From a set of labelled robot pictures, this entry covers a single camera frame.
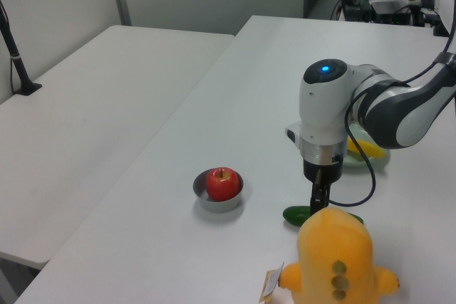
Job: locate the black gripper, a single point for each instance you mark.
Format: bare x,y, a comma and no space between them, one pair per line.
322,170

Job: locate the green cucumber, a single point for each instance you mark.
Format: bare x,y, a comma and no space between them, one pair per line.
295,214

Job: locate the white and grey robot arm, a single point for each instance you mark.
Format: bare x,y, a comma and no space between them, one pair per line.
322,104

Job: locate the small round metal bowl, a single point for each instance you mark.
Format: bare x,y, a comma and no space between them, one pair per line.
217,206

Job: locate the orange plush toy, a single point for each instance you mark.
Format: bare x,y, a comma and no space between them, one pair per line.
335,247

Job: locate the pale green round plate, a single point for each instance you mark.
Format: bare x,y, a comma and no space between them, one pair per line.
356,166

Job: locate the yellow banana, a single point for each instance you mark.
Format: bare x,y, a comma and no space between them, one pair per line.
374,151

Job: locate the white paper toy tag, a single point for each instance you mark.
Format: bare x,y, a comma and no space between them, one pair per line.
270,282

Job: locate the red apple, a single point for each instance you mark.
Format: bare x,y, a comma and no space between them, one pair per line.
221,184

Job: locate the black electronics box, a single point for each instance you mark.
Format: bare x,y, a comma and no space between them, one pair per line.
356,6

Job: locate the black flat control box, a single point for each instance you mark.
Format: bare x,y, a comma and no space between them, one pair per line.
392,10

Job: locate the white side table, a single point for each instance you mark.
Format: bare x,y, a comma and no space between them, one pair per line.
89,122

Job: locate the black camera pole stand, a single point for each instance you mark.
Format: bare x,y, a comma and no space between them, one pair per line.
16,58

